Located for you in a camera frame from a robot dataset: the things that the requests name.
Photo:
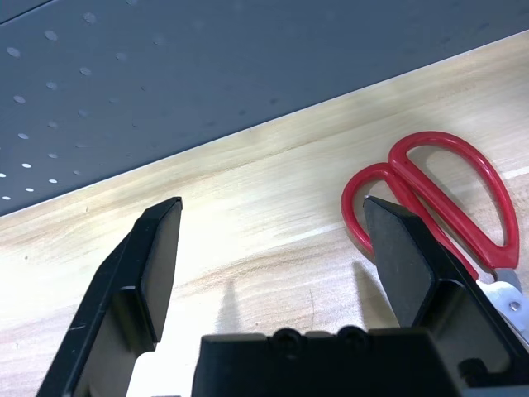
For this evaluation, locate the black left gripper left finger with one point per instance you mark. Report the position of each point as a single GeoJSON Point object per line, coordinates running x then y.
{"type": "Point", "coordinates": [124, 269]}

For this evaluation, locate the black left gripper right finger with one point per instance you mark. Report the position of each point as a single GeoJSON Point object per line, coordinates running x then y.
{"type": "Point", "coordinates": [413, 269]}

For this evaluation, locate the dark grey metal pegboard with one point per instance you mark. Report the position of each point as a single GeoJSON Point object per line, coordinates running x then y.
{"type": "Point", "coordinates": [165, 82]}

